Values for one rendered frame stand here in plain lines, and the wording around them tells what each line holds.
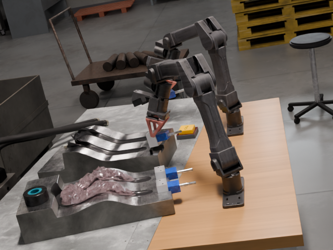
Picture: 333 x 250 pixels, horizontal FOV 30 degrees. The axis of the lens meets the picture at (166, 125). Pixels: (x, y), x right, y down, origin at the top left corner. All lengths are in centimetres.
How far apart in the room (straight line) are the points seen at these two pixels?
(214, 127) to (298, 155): 224
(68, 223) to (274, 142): 87
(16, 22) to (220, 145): 907
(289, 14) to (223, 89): 447
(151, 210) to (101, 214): 16
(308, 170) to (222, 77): 158
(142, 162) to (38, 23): 861
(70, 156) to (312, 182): 187
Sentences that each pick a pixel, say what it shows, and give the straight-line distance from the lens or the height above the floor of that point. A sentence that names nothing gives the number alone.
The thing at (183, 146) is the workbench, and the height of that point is 80.
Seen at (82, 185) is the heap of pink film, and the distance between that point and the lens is 217.
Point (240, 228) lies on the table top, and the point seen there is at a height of 80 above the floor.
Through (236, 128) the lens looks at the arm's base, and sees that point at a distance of 261.
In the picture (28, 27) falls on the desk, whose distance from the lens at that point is 1087.
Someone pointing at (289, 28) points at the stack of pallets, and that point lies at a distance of 700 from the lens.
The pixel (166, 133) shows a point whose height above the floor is 95.
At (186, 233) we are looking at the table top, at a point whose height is 80.
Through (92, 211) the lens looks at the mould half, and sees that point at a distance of 203.
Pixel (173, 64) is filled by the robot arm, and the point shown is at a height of 123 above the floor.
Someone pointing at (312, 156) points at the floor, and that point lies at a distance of 419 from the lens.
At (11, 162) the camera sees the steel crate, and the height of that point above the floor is 23.
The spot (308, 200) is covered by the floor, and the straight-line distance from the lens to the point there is 366.
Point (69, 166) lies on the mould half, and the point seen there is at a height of 87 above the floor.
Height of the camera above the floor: 176
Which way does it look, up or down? 20 degrees down
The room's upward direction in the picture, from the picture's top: 12 degrees counter-clockwise
